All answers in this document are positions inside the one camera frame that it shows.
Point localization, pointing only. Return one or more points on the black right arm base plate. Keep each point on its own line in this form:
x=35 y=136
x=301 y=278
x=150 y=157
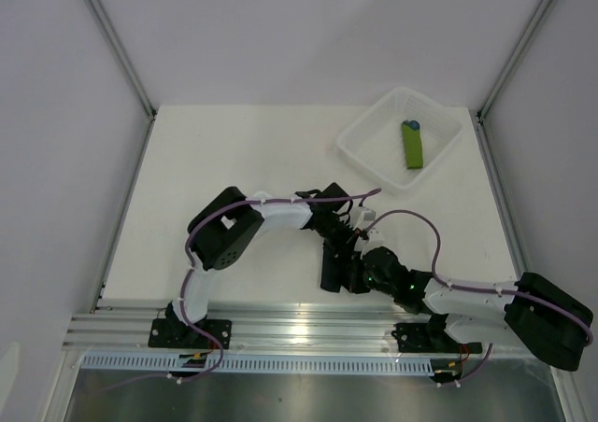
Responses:
x=424 y=338

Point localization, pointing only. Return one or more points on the large white basket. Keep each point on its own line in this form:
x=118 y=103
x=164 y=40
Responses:
x=400 y=140

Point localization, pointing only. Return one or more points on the right corner frame post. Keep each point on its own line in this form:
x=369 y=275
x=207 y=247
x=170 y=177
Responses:
x=515 y=57

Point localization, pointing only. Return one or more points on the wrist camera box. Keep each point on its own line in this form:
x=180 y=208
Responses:
x=362 y=217
x=369 y=240

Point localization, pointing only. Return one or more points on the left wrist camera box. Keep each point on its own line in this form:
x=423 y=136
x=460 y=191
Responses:
x=362 y=217

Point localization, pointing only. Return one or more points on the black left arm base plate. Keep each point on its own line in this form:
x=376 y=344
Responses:
x=174 y=334

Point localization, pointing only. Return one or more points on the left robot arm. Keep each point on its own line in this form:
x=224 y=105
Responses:
x=220 y=234

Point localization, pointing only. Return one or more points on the corner frame post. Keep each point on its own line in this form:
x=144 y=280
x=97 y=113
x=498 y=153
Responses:
x=515 y=57
x=120 y=55

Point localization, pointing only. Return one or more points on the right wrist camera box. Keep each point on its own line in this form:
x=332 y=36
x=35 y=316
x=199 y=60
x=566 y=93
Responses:
x=369 y=240

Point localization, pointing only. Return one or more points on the aluminium frame rail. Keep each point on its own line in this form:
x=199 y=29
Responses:
x=301 y=329

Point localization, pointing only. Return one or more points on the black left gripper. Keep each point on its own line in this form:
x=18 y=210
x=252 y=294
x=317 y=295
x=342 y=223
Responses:
x=345 y=245

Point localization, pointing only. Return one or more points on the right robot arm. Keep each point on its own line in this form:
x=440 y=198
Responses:
x=532 y=312

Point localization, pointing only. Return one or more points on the left corner frame post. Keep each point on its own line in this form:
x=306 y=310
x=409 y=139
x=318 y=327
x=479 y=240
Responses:
x=120 y=55

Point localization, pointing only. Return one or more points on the white slotted cable duct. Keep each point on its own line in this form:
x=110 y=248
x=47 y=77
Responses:
x=246 y=363

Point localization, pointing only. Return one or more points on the green rolled napkin bundle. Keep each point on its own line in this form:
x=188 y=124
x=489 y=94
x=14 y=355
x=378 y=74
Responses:
x=410 y=130

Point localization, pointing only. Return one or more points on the dark navy paper napkin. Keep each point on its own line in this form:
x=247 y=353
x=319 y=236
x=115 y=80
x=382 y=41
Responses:
x=339 y=270

